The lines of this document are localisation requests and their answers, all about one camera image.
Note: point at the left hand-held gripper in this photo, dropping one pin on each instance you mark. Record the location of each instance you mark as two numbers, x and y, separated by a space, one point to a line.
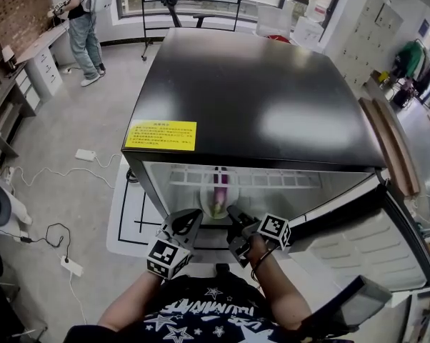
166 257

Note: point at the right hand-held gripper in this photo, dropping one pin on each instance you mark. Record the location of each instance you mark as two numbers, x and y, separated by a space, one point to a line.
272 231

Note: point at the black fridge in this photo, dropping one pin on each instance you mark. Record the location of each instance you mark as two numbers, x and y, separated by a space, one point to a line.
243 95

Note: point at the person's right forearm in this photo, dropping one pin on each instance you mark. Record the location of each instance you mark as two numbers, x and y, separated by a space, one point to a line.
283 295

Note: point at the person's left forearm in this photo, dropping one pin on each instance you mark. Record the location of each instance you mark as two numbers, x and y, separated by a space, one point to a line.
129 304

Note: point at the white plate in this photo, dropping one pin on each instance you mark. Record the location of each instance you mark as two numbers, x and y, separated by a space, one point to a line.
233 196

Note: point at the black wrist band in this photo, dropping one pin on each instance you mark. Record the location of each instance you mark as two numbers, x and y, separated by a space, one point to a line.
261 261

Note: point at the white mat with black lines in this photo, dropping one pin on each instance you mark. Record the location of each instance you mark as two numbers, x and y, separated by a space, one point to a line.
129 213

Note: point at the yellow warning sticker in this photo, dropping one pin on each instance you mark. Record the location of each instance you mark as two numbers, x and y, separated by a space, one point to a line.
160 135

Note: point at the black star print shirt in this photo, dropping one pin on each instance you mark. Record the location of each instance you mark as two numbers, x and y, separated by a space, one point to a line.
200 313

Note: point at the white power adapter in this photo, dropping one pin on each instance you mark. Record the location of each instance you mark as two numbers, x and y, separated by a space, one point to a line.
85 155

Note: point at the white power strip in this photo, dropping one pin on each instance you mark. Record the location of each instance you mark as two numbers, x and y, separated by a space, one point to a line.
72 266

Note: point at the wooden boards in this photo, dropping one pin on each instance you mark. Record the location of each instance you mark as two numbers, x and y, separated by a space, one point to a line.
390 145

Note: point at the white round device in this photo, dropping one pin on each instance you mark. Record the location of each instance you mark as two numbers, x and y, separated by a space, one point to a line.
0 204

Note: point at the white cardboard box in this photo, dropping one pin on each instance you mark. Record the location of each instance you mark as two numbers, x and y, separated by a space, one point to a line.
309 32

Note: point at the black office chair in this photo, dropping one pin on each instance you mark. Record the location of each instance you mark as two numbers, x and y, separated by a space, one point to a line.
197 18

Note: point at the grey desk with drawers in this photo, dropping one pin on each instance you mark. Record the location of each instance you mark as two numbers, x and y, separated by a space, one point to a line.
43 63

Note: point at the white metal lockers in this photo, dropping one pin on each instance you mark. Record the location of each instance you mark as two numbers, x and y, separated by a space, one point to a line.
370 38

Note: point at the wooden shelf unit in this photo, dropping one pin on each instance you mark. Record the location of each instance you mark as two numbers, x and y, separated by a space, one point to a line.
2 95

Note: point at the clothes rack with green garment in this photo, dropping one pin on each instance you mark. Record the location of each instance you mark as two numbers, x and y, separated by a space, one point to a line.
413 59

